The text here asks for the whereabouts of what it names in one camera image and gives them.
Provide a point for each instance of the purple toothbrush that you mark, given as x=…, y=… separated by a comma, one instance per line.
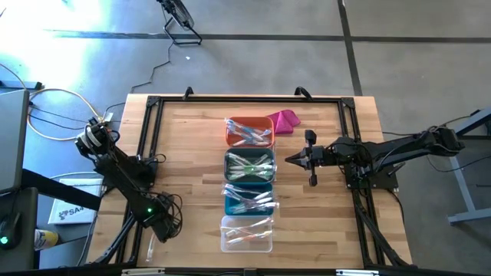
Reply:
x=268, y=205
x=264, y=196
x=245, y=209

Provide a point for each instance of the teal plastic bin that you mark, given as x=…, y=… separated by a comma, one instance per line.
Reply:
x=228, y=211

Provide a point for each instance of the dark desk top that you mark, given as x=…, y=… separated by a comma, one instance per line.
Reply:
x=30, y=222

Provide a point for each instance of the grey monitor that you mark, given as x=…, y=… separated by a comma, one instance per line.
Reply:
x=13, y=142

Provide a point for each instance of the grey metal bench frame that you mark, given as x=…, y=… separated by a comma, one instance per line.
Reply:
x=457, y=199

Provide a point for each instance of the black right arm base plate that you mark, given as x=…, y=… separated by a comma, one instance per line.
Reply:
x=389, y=184

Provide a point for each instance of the clear frosted plastic bin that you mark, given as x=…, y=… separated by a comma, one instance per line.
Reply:
x=245, y=248

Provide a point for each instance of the silver frame bracket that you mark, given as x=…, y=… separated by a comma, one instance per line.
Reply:
x=356, y=272
x=142, y=271

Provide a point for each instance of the black computer mouse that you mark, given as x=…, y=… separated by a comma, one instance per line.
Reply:
x=9, y=230

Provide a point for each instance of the black desk beam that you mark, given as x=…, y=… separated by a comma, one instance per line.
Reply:
x=61, y=189

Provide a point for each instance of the dark grey floor bar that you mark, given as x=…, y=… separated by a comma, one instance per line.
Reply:
x=23, y=85

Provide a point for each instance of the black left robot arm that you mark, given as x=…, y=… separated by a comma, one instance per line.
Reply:
x=115, y=168

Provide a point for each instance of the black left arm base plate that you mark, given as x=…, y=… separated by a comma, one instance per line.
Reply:
x=147, y=174

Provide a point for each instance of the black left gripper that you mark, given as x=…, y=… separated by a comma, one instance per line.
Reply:
x=165, y=226

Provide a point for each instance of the pale toothbrush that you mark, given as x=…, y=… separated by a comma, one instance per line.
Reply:
x=232, y=188
x=245, y=193

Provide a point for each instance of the orange plastic bin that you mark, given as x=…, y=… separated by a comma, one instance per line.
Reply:
x=268, y=122

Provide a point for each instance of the yellow and white can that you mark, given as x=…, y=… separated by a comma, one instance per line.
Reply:
x=46, y=239

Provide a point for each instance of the pink folded cloth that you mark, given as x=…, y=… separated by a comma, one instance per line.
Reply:
x=284, y=122

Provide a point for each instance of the grey plastic bin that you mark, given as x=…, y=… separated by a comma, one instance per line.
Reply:
x=249, y=150

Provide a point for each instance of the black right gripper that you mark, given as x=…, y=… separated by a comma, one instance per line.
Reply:
x=322, y=156

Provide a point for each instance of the white printed cardboard box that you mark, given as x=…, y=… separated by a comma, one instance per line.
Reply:
x=73, y=216

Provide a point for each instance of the black floor fan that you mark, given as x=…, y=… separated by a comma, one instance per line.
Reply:
x=180, y=15

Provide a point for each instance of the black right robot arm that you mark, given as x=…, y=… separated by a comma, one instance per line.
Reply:
x=403, y=149

